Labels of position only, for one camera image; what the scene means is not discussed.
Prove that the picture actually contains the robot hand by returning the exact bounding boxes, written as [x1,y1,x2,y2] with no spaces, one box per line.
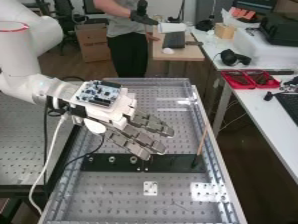
[69,80,175,162]

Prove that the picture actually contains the person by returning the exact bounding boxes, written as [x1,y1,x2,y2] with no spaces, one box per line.
[91,0,162,79]

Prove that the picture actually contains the wooden desk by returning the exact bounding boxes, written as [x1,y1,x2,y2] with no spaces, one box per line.
[144,24,206,80]

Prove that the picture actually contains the black plate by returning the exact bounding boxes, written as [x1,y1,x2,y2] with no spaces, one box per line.
[79,152,207,174]

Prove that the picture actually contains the thin stick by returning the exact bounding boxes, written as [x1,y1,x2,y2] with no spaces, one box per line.
[191,123,211,168]

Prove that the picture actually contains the black keyboard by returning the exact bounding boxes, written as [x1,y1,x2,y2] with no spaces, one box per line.
[273,92,298,127]
[160,31,187,50]

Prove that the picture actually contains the white desk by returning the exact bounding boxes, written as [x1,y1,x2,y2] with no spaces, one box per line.
[211,73,298,185]
[188,26,298,75]

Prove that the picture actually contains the black office chair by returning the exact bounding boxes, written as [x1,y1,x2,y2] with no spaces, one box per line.
[51,0,110,46]

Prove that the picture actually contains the red tray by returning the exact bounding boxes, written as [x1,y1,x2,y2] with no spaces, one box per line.
[219,69,258,90]
[244,68,281,90]

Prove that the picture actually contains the black headphones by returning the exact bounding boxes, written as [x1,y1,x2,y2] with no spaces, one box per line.
[219,48,252,67]

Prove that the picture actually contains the small cardboard box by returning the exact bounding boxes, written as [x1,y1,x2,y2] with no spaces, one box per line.
[214,22,236,41]

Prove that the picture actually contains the clear box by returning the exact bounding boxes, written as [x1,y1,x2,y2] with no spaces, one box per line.
[38,77,247,224]

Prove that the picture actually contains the orange flat piece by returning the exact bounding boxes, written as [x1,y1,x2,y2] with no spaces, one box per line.
[228,6,258,21]

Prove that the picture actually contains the black cable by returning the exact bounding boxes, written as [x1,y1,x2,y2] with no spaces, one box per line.
[41,103,50,198]
[45,133,106,188]

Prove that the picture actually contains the white cable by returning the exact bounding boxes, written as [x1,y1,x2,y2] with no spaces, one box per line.
[27,113,71,216]

